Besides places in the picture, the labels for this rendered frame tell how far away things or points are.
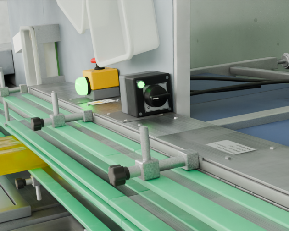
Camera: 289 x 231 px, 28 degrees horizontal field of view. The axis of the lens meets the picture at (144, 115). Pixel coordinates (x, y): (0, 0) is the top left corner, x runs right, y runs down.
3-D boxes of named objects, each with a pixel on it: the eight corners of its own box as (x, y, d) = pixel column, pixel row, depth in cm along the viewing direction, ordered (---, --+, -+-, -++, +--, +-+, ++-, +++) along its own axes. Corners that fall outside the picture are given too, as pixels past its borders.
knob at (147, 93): (165, 105, 115) (172, 107, 112) (144, 108, 113) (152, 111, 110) (163, 82, 114) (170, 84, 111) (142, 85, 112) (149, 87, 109)
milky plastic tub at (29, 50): (51, 87, 202) (27, 91, 199) (43, 23, 198) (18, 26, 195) (65, 92, 187) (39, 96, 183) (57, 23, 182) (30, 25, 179)
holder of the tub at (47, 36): (54, 102, 203) (33, 105, 200) (45, 24, 198) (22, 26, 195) (69, 108, 188) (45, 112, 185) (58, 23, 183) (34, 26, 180)
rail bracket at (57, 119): (90, 118, 127) (30, 129, 121) (86, 85, 125) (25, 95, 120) (96, 121, 123) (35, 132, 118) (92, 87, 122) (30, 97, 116)
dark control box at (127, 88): (158, 106, 123) (121, 112, 120) (154, 69, 121) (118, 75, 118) (175, 112, 116) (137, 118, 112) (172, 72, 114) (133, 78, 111)
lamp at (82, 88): (86, 93, 144) (74, 95, 142) (83, 75, 143) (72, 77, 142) (91, 95, 139) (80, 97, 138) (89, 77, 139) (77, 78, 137)
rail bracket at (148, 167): (191, 163, 85) (106, 182, 80) (187, 115, 84) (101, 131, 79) (204, 169, 82) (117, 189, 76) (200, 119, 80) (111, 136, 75)
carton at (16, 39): (27, 35, 225) (12, 37, 223) (41, 25, 203) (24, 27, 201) (30, 51, 225) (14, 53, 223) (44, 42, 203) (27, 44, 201)
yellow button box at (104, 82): (112, 93, 148) (84, 97, 145) (108, 64, 146) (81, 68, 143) (122, 96, 141) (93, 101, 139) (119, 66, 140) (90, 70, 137)
